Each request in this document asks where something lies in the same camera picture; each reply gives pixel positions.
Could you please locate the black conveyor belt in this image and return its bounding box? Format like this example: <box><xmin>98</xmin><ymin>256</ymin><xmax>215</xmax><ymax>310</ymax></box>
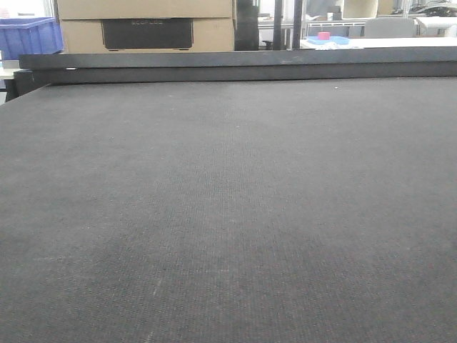
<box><xmin>1</xmin><ymin>78</ymin><xmax>456</xmax><ymax>342</ymax></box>

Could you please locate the pink small box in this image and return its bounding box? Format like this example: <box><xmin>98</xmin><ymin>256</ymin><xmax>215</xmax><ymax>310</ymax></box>
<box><xmin>317</xmin><ymin>31</ymin><xmax>331</xmax><ymax>41</ymax></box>

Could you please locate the upper cardboard box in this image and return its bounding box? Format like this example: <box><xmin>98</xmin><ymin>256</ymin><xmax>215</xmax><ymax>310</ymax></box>
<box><xmin>58</xmin><ymin>0</ymin><xmax>235</xmax><ymax>20</ymax></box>

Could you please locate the white background table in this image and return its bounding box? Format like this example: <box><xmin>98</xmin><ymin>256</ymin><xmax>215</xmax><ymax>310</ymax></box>
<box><xmin>300</xmin><ymin>37</ymin><xmax>456</xmax><ymax>50</ymax></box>

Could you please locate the blue plastic crate background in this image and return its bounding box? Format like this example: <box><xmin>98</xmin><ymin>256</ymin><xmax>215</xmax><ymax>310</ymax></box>
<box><xmin>1</xmin><ymin>17</ymin><xmax>64</xmax><ymax>60</ymax></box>

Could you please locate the black vertical post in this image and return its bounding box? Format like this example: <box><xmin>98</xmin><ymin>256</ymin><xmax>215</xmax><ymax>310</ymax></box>
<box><xmin>234</xmin><ymin>0</ymin><xmax>259</xmax><ymax>51</ymax></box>

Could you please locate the black conveyor side rail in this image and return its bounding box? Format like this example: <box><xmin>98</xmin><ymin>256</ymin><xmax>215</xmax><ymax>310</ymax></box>
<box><xmin>19</xmin><ymin>46</ymin><xmax>456</xmax><ymax>84</ymax></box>

